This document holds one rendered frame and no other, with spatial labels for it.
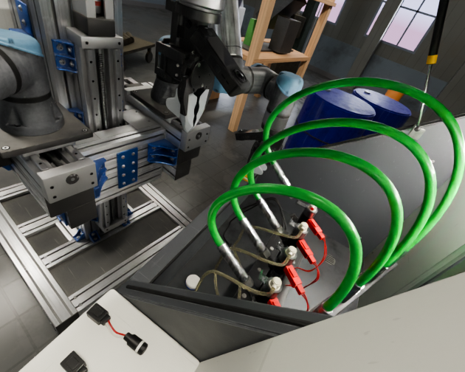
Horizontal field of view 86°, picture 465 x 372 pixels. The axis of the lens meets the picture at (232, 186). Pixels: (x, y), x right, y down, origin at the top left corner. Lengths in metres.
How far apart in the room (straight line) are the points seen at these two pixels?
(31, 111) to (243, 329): 0.73
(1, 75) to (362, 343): 0.76
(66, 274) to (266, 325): 1.28
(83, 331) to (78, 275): 0.96
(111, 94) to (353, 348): 1.01
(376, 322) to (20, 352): 1.56
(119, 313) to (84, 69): 0.74
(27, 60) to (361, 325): 0.80
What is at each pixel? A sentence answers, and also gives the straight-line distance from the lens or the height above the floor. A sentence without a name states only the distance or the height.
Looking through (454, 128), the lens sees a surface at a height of 1.40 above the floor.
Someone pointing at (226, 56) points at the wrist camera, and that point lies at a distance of 0.45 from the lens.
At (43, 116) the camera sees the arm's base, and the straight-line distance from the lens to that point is 0.86.
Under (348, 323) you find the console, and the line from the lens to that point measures 0.24.
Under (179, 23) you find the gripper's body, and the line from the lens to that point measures 0.48.
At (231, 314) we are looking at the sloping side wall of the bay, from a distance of 0.37.
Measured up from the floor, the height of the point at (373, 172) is 1.35.
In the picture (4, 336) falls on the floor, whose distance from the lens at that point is 1.70.
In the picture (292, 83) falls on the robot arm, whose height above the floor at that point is 1.32.
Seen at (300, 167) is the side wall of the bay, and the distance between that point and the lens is 0.93.
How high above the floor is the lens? 1.49
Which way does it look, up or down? 39 degrees down
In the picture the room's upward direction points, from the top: 19 degrees clockwise
